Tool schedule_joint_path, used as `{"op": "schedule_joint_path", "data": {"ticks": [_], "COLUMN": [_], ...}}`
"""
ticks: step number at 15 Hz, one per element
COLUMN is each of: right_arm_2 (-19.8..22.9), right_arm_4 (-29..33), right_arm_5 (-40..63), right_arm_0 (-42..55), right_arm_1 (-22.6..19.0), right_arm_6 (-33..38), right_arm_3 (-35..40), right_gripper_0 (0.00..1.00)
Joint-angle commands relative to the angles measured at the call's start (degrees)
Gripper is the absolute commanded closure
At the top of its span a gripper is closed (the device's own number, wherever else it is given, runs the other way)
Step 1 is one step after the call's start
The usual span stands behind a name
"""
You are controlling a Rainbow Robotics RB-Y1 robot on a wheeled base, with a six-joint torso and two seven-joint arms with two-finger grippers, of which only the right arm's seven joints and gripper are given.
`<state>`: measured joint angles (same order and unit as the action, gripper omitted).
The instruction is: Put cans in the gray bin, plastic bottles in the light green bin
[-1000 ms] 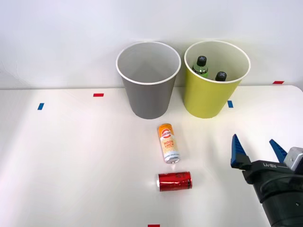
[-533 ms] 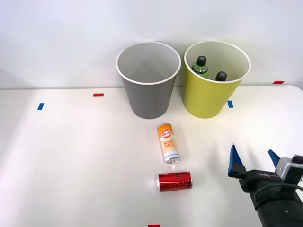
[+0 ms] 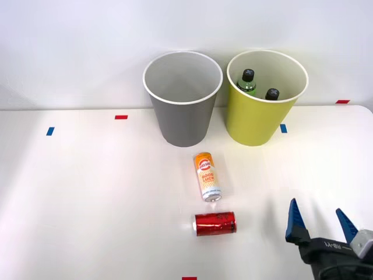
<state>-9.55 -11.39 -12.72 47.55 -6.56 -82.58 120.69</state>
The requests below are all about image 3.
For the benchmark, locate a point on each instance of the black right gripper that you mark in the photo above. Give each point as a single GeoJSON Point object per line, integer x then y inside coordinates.
{"type": "Point", "coordinates": [329, 255]}

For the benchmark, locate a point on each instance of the yellow bottle with black cap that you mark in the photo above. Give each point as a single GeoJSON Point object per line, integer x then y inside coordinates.
{"type": "Point", "coordinates": [272, 94]}

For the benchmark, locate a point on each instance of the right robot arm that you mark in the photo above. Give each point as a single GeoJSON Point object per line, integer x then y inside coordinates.
{"type": "Point", "coordinates": [364, 242]}

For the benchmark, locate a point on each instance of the red drink can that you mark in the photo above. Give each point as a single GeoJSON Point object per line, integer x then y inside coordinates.
{"type": "Point", "coordinates": [215, 224]}

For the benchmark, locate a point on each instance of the orange and white drink can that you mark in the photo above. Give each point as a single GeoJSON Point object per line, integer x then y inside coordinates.
{"type": "Point", "coordinates": [207, 178]}

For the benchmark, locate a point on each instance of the yellow-green plastic waste bin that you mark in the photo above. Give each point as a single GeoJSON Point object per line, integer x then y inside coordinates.
{"type": "Point", "coordinates": [250, 122]}

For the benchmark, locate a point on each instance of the green bottle with black cap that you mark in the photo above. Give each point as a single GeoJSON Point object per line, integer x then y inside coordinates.
{"type": "Point", "coordinates": [247, 84]}

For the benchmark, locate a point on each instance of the grey plastic waste bin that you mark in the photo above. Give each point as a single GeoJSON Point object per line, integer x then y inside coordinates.
{"type": "Point", "coordinates": [182, 122]}

